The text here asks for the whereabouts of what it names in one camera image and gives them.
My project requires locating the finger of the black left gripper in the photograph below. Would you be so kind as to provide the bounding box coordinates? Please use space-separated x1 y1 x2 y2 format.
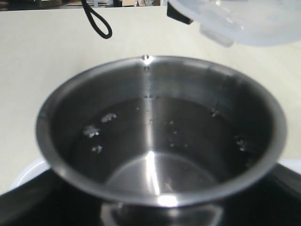
166 2 193 25

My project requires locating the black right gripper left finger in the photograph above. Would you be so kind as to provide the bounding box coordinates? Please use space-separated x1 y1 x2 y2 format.
0 170 118 226

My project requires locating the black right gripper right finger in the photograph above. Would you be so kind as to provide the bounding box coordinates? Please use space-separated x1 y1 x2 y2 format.
211 164 301 226

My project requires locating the clear plastic measuring container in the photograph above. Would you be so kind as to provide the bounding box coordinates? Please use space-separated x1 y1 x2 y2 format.
169 0 301 47

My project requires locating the stainless steel cup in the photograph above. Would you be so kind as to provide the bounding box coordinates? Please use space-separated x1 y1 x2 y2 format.
36 55 287 226

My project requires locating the white rectangular plastic tray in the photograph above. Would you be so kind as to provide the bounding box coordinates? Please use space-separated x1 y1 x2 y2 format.
10 158 301 190

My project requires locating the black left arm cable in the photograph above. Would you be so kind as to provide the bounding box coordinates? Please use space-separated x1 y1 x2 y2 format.
81 0 112 39

